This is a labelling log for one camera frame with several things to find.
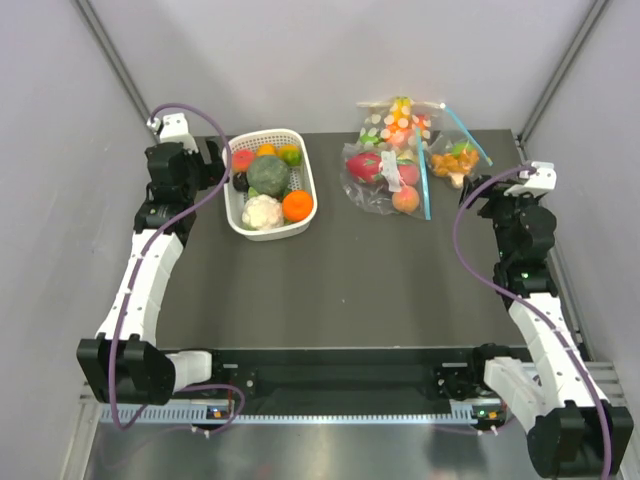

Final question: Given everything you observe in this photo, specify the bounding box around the dark fake mangosteen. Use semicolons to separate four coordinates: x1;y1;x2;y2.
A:
232;172;250;193

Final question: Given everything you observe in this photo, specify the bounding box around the small bag of orange pieces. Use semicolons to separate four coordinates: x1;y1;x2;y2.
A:
428;103;493;189

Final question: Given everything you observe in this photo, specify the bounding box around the white plastic basket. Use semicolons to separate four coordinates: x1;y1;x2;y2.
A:
223;129;318;241

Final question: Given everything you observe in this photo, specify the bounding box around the green yellow fake lime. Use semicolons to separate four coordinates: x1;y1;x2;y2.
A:
277;144;303;167

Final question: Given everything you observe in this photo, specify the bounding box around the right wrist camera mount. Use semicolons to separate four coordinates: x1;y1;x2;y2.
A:
504;161;557;198

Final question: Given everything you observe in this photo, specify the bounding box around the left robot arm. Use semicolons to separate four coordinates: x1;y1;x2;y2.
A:
76;138;227;405

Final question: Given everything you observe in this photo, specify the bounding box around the green fake broccoli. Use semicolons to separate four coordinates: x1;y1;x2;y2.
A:
247;156;290;197

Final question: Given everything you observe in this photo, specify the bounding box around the white fake cauliflower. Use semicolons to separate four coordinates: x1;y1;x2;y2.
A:
242;194;284;231

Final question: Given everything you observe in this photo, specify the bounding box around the clear blue zip bag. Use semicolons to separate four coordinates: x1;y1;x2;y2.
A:
340;138;432;221

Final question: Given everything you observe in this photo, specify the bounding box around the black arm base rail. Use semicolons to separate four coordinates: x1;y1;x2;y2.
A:
164;347;531;416

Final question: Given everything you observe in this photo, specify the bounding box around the orange fake tangerine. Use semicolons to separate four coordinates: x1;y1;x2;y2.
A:
282;190;314;223

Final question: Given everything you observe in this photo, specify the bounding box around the red fake peach in basket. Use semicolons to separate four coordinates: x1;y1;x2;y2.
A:
232;149;255;173

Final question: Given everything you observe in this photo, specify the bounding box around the small orange fake fruit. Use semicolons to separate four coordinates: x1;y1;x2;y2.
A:
255;144;279;158

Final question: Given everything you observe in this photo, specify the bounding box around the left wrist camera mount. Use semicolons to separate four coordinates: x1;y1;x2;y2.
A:
146;113;199;153

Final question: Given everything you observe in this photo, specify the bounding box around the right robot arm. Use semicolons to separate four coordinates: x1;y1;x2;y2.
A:
460;172;634;479

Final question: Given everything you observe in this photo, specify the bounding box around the orange fake peach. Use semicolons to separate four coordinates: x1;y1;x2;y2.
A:
392;185;420;214

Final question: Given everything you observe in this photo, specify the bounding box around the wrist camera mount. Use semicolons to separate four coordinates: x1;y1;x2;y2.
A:
504;161;557;198
146;113;199;153

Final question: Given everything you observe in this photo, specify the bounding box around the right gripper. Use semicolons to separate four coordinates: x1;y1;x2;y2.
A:
458;175;538;261

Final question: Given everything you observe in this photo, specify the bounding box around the red fake dragon fruit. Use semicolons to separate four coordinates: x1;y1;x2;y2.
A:
346;153;383;184

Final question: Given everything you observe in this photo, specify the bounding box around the grey cable duct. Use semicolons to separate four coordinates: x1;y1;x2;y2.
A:
99;403;506;425

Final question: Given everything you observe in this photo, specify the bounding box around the polka dot fruit bag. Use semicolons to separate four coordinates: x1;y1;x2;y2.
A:
356;96;446;152

